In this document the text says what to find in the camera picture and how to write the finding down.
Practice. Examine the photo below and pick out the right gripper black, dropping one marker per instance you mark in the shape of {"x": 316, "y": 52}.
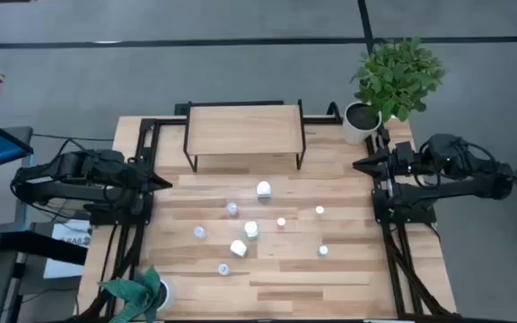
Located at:
{"x": 400, "y": 171}

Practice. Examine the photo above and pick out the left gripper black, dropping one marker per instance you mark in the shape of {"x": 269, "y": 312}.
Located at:
{"x": 137, "y": 179}

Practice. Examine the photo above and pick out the translucent white plastic bottle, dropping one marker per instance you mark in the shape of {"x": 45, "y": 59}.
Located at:
{"x": 223, "y": 269}
{"x": 199, "y": 232}
{"x": 232, "y": 208}

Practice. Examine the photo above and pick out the yellow pill vial white cap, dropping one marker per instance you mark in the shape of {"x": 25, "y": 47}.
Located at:
{"x": 319, "y": 209}

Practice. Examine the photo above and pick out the blue pill vial white cap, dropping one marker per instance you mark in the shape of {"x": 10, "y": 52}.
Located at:
{"x": 323, "y": 250}

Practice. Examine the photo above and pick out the white melatonin bottle blue label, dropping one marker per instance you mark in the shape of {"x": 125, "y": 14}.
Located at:
{"x": 238, "y": 248}
{"x": 264, "y": 189}
{"x": 251, "y": 229}

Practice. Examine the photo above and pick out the pink pill vial white cap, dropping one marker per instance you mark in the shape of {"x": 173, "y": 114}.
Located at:
{"x": 281, "y": 221}

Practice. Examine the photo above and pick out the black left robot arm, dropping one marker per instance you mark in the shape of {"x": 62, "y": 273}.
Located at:
{"x": 83, "y": 168}

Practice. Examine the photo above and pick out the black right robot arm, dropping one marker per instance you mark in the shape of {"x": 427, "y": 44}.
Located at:
{"x": 465, "y": 186}

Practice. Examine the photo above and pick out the large white plant pot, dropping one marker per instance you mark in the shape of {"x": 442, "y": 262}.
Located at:
{"x": 355, "y": 132}

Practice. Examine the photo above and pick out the green leafy plant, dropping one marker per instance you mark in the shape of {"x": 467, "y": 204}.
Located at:
{"x": 397, "y": 76}

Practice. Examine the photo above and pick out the white paper sheet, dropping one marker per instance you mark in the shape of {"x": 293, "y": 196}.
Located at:
{"x": 71, "y": 233}

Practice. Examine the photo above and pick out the small white plant pot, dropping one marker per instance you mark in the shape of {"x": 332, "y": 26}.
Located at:
{"x": 169, "y": 296}

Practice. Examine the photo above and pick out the black flat bar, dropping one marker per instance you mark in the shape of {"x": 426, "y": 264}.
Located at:
{"x": 38, "y": 247}

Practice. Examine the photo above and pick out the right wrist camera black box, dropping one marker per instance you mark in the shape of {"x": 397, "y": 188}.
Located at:
{"x": 404, "y": 152}

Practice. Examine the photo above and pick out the black metal table frame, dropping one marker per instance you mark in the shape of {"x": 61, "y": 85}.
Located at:
{"x": 164, "y": 121}

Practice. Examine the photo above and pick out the wooden shelf black metal frame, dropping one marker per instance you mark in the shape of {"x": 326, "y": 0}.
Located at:
{"x": 245, "y": 130}

